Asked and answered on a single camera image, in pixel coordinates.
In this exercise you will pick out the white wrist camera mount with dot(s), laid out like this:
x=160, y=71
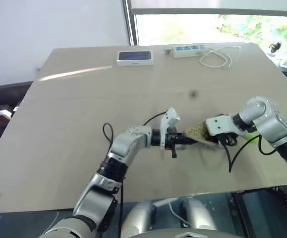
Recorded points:
x=220, y=125
x=166, y=119

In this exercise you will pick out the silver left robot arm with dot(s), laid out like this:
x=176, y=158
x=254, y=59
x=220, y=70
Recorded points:
x=126, y=146

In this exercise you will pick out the small grey plug adapter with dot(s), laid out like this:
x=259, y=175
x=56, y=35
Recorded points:
x=168, y=51

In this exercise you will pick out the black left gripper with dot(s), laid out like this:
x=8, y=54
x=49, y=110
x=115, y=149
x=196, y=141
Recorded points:
x=171, y=138

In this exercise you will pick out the tan speckled pouch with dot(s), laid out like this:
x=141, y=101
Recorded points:
x=197, y=131

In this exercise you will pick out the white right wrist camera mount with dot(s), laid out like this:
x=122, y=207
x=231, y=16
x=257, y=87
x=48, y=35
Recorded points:
x=220, y=125

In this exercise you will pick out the white phone box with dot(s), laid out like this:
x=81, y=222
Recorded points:
x=135, y=58

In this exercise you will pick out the small dark object outside window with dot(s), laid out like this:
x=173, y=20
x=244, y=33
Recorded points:
x=275, y=46

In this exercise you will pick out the red and white clutter box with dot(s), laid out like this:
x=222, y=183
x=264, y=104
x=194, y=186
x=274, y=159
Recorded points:
x=2, y=112

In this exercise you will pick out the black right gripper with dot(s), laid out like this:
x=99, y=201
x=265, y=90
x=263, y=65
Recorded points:
x=226, y=138

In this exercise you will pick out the white power strip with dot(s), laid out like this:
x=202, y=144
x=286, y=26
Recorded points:
x=189, y=50

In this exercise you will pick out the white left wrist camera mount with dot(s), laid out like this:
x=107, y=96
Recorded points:
x=166, y=119

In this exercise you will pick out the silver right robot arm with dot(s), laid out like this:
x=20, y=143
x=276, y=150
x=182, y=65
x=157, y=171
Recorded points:
x=272, y=126

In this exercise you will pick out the grey window frame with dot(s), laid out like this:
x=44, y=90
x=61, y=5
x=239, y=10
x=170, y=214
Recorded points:
x=131, y=22

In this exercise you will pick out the silver rounded robot leg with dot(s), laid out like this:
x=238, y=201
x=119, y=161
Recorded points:
x=200, y=215
x=138, y=220

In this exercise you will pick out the grey robot torso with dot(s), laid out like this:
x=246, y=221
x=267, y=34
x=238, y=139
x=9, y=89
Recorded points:
x=188, y=234

